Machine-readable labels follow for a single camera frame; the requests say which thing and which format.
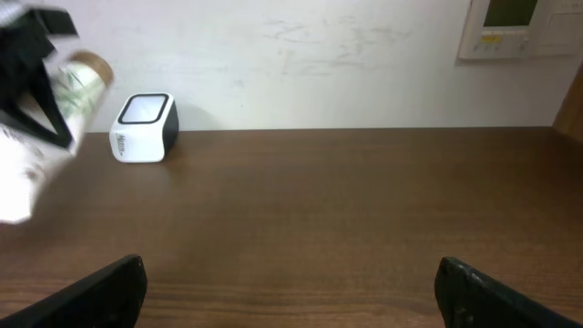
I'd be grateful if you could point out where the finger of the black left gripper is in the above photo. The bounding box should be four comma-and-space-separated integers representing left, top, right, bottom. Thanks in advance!
1, 63, 73, 149

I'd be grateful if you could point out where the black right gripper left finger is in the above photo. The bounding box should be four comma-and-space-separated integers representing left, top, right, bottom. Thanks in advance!
1, 254, 148, 328

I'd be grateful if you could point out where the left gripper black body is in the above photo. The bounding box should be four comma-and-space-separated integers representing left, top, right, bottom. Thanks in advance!
1, 6, 77, 103

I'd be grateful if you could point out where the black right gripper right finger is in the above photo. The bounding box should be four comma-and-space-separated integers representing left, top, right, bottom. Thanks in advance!
435, 257, 582, 328

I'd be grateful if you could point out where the white bamboo print tube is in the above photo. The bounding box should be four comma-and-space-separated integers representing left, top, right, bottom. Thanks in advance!
1, 51, 114, 224

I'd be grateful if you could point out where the white barcode scanner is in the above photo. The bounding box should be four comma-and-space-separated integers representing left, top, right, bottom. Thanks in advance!
109, 92, 179, 163

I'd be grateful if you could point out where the wooden furniture edge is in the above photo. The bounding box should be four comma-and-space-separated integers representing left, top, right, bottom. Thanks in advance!
552, 65, 583, 143

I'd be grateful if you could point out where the white wall control panel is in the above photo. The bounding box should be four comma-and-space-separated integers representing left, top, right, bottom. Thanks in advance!
458, 0, 582, 60

